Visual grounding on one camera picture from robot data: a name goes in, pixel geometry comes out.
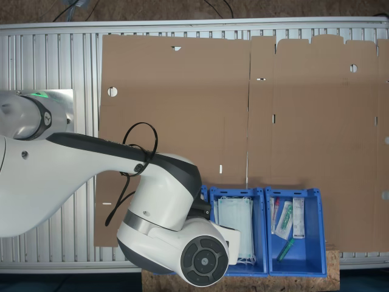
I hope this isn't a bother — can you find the stack of white masks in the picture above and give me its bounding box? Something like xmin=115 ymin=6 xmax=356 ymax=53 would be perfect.
xmin=213 ymin=196 xmax=256 ymax=266

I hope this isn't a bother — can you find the blue bin with masks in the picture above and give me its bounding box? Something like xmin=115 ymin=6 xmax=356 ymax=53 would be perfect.
xmin=208 ymin=186 xmax=269 ymax=277

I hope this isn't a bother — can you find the clear packet with red-capped tube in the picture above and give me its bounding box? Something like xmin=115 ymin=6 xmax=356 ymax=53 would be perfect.
xmin=269 ymin=196 xmax=281 ymax=235

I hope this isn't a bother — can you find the loose green tube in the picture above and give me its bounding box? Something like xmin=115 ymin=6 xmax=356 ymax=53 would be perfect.
xmin=276 ymin=238 xmax=295 ymax=262

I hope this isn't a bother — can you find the clear packet with green tube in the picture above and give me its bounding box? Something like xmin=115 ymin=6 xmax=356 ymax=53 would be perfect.
xmin=275 ymin=200 xmax=294 ymax=240

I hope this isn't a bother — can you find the long white printed packet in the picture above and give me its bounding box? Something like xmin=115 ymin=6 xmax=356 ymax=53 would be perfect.
xmin=292 ymin=196 xmax=306 ymax=240

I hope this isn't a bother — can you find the blue bin with tubes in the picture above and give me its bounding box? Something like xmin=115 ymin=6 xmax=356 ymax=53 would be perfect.
xmin=264 ymin=186 xmax=328 ymax=277

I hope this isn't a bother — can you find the brown cardboard sheet with flaps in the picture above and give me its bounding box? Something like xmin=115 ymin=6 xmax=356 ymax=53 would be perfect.
xmin=247 ymin=35 xmax=389 ymax=253

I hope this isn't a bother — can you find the black gripper camera mount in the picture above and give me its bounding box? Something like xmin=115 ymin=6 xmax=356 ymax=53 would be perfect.
xmin=190 ymin=198 xmax=211 ymax=216

